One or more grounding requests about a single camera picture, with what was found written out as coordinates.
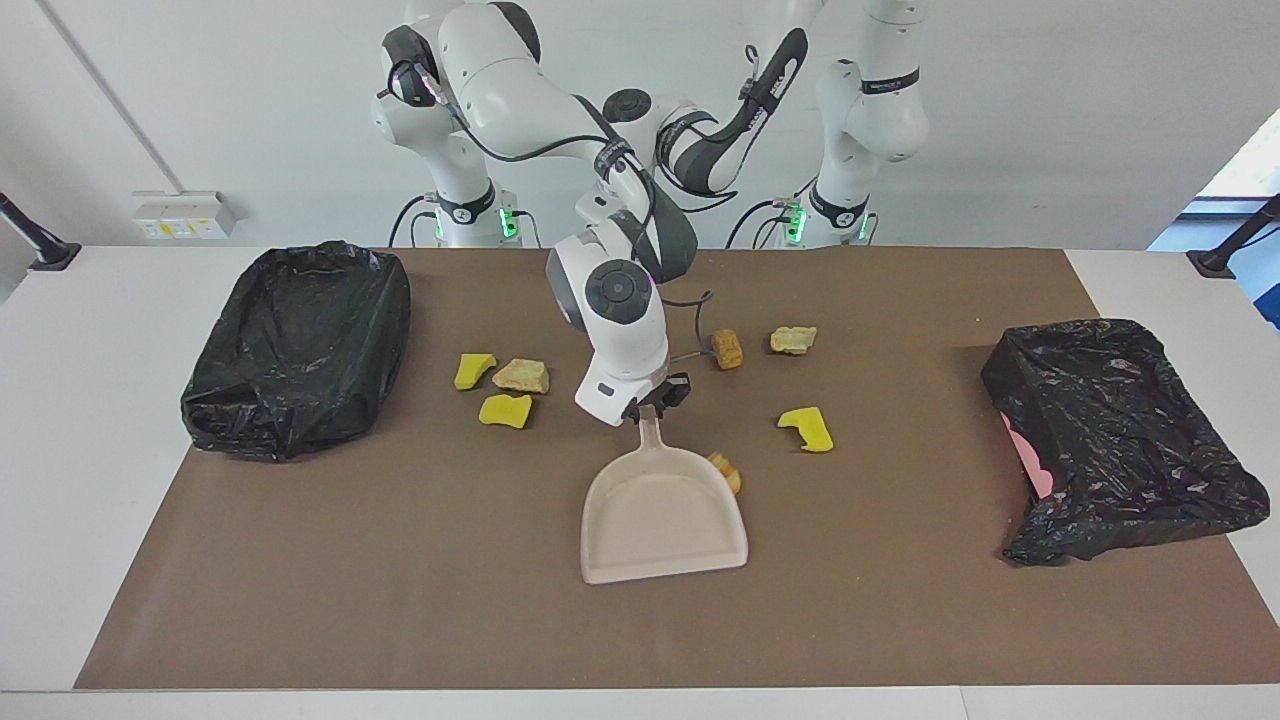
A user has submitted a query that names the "beige plastic dustpan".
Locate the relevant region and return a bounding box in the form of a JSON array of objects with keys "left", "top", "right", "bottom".
[{"left": 580, "top": 404, "right": 750, "bottom": 587}]

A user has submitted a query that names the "wide yellow sponge piece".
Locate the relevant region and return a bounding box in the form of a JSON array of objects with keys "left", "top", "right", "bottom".
[{"left": 478, "top": 393, "right": 535, "bottom": 430}]

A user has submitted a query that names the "notched yellow sponge piece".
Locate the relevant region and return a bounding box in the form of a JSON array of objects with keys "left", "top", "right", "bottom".
[{"left": 777, "top": 405, "right": 835, "bottom": 454}]

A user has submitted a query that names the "black trash bag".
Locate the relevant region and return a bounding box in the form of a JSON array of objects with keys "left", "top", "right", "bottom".
[
  {"left": 180, "top": 240, "right": 413, "bottom": 463},
  {"left": 980, "top": 318, "right": 1271, "bottom": 567}
]

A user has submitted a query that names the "pink plastic bin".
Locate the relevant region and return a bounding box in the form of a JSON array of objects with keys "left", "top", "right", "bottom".
[{"left": 1002, "top": 410, "right": 1057, "bottom": 501}]

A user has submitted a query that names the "brown table mat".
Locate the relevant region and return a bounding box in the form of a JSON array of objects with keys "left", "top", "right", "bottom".
[{"left": 75, "top": 247, "right": 1280, "bottom": 691}]

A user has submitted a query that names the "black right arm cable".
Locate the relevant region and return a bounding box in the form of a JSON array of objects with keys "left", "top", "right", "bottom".
[{"left": 375, "top": 55, "right": 717, "bottom": 363}]

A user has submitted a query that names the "black base power cable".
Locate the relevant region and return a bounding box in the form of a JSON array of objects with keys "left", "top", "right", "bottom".
[
  {"left": 726, "top": 197, "right": 797, "bottom": 249},
  {"left": 387, "top": 193, "right": 433, "bottom": 249}
]

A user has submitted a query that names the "white wall socket box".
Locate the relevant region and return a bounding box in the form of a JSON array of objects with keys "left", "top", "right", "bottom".
[{"left": 132, "top": 190, "right": 239, "bottom": 242}]

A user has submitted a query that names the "black camera stand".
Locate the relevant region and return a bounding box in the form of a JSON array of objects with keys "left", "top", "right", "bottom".
[
  {"left": 1186, "top": 193, "right": 1280, "bottom": 280},
  {"left": 0, "top": 192, "right": 82, "bottom": 272}
]

